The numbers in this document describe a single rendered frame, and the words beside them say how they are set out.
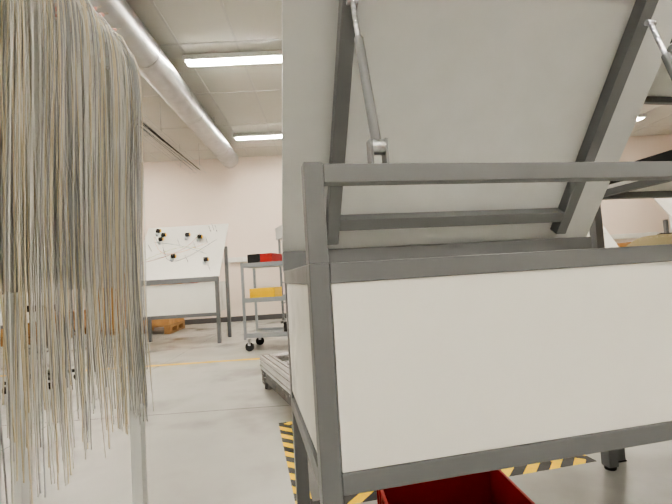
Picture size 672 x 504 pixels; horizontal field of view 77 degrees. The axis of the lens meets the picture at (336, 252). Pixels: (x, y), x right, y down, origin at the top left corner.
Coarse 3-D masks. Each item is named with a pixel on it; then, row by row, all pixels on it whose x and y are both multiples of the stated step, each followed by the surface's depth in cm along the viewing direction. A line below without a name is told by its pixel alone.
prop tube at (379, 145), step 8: (360, 40) 96; (360, 48) 95; (360, 56) 95; (360, 64) 94; (360, 72) 94; (368, 72) 94; (368, 80) 93; (368, 88) 92; (368, 96) 91; (368, 104) 91; (368, 112) 90; (376, 112) 91; (368, 120) 90; (376, 120) 89; (376, 128) 89; (376, 136) 88; (376, 144) 86; (384, 144) 87; (376, 152) 87; (384, 152) 88
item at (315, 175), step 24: (312, 168) 83; (336, 168) 84; (360, 168) 85; (384, 168) 86; (408, 168) 87; (432, 168) 88; (456, 168) 89; (480, 168) 91; (504, 168) 92; (528, 168) 93; (552, 168) 94; (576, 168) 95; (600, 168) 97; (624, 168) 98; (648, 168) 99; (312, 192) 83; (312, 216) 83; (312, 240) 82
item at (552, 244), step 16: (512, 240) 156; (528, 240) 158; (544, 240) 159; (560, 240) 160; (576, 240) 162; (288, 256) 140; (304, 256) 141; (336, 256) 143; (352, 256) 144; (368, 256) 145; (384, 256) 146; (400, 256) 147; (416, 256) 148; (432, 256) 150
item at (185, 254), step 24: (144, 240) 613; (168, 240) 611; (192, 240) 609; (216, 240) 607; (144, 264) 580; (168, 264) 579; (192, 264) 577; (216, 264) 576; (168, 288) 557; (192, 288) 557; (216, 288) 555; (168, 312) 555; (192, 312) 555; (216, 312) 554
